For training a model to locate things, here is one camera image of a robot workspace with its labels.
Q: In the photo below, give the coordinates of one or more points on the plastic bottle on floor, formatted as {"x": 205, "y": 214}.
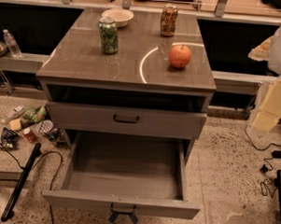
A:
{"x": 13, "y": 114}

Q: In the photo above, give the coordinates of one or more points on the closed upper grey drawer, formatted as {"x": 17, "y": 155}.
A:
{"x": 133, "y": 121}

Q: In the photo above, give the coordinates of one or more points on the black bar on floor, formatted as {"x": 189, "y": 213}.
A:
{"x": 8, "y": 213}

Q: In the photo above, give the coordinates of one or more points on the clear plastic water bottle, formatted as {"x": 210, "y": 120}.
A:
{"x": 12, "y": 44}

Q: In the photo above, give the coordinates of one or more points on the dark cans on floor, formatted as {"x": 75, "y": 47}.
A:
{"x": 56, "y": 138}

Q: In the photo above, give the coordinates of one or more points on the red soda can on floor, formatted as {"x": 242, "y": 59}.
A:
{"x": 29, "y": 135}

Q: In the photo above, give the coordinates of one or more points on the green soda can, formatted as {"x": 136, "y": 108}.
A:
{"x": 108, "y": 35}

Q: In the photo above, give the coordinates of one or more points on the red apple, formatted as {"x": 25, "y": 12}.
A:
{"x": 179, "y": 56}

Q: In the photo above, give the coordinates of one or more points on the brown patterned soda can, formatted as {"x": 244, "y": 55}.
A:
{"x": 168, "y": 20}

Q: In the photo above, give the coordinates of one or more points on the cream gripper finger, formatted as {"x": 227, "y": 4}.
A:
{"x": 268, "y": 106}
{"x": 261, "y": 52}

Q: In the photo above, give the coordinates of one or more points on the blue snack bag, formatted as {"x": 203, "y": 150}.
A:
{"x": 8, "y": 139}

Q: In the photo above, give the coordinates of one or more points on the open lower grey drawer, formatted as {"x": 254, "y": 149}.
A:
{"x": 125, "y": 175}

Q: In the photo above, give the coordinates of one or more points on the white patterned cup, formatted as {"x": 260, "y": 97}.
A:
{"x": 46, "y": 126}

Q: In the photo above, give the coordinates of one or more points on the white bowl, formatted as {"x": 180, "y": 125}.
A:
{"x": 120, "y": 15}

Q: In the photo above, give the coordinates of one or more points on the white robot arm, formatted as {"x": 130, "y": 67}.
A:
{"x": 274, "y": 62}

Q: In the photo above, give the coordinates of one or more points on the grey drawer cabinet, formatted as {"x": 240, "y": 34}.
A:
{"x": 139, "y": 75}

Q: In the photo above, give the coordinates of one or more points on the green chip bag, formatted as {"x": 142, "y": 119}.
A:
{"x": 36, "y": 114}

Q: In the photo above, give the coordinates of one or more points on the yellow sponge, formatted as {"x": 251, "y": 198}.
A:
{"x": 15, "y": 125}

